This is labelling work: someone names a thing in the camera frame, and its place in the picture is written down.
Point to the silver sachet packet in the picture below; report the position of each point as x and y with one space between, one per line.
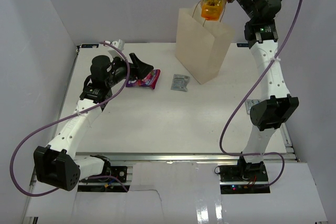
180 82

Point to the purple Fox's candy bag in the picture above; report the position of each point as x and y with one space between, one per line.
148 82

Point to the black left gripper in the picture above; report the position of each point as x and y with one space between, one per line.
140 69

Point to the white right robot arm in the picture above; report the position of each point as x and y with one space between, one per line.
277 104

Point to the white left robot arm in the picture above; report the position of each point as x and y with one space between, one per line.
55 164

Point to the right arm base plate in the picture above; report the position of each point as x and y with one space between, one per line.
232 182

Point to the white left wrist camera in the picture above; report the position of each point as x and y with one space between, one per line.
119 44

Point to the beige paper bag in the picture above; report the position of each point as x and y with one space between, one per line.
201 45

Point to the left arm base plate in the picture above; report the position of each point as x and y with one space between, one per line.
120 172

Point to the small grey packet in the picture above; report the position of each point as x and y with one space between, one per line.
249 103

